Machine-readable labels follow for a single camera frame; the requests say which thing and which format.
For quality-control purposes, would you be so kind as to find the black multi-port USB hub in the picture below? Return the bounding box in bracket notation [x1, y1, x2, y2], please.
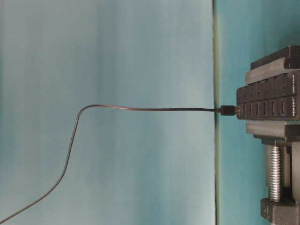
[236, 71, 300, 120]

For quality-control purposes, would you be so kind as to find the black bench vise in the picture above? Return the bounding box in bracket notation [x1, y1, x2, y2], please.
[244, 45, 300, 225]

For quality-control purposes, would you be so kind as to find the black hub power cable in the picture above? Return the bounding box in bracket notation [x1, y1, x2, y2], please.
[0, 104, 238, 225]

